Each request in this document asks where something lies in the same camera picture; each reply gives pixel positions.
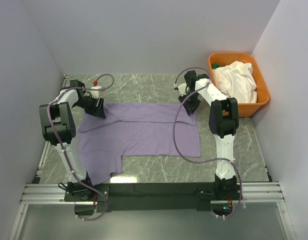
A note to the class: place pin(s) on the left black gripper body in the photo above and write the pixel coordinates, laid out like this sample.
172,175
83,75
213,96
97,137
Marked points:
88,104

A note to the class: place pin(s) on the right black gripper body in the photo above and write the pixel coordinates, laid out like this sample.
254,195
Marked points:
193,101

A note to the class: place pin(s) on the purple t shirt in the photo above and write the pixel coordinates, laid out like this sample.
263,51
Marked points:
135,129

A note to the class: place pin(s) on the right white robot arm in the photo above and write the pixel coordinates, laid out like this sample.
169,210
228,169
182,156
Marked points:
223,123

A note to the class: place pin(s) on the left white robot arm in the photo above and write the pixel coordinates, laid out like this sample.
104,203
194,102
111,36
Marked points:
59,129

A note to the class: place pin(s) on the green object in basket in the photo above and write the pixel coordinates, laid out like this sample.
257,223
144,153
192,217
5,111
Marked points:
215,66

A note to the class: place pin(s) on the white t shirt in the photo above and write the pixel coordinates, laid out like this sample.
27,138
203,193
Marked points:
236,81

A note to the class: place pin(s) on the orange plastic basket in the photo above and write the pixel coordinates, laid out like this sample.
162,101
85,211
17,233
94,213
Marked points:
245,110

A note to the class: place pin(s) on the black mounting base bar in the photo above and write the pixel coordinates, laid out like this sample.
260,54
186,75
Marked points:
151,196

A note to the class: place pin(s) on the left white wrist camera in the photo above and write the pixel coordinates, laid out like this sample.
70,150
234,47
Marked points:
96,90

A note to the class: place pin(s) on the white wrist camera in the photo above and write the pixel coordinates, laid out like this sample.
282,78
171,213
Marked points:
182,88
96,90

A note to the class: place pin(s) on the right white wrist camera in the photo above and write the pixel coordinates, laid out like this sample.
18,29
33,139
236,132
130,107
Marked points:
182,88

